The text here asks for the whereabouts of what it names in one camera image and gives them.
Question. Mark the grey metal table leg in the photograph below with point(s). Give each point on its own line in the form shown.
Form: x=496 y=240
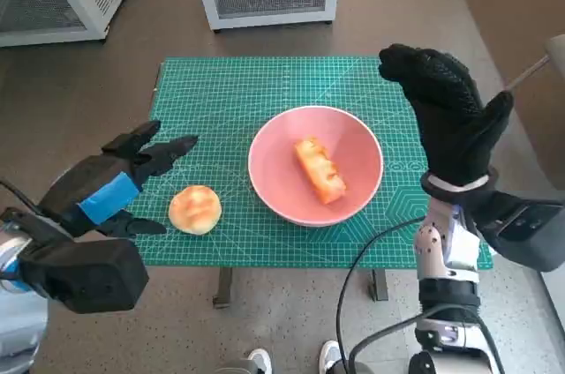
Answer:
x=379 y=285
x=223 y=288

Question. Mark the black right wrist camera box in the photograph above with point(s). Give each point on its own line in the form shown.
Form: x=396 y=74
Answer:
x=525 y=233

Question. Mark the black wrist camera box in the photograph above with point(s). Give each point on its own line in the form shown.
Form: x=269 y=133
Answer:
x=88 y=277
x=525 y=233

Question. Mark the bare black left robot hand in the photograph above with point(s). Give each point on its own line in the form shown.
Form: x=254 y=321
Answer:
x=97 y=189

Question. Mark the pale grey chair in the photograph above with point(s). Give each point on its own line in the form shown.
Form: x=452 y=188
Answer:
x=558 y=56

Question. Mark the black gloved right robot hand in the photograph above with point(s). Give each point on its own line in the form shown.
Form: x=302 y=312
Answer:
x=454 y=136

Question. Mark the white shoe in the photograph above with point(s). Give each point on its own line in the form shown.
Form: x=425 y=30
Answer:
x=331 y=354
x=260 y=361

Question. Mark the green cutting mat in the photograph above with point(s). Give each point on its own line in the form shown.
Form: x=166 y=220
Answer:
x=265 y=83

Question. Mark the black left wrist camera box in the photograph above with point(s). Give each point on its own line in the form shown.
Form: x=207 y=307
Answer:
x=88 y=277

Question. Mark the round bread bun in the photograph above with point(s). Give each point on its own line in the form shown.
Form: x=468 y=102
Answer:
x=194 y=211

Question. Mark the long twisted bread loaf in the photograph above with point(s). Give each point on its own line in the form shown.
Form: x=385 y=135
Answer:
x=320 y=171

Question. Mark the pink bowl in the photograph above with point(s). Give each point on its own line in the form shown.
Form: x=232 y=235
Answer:
x=273 y=171

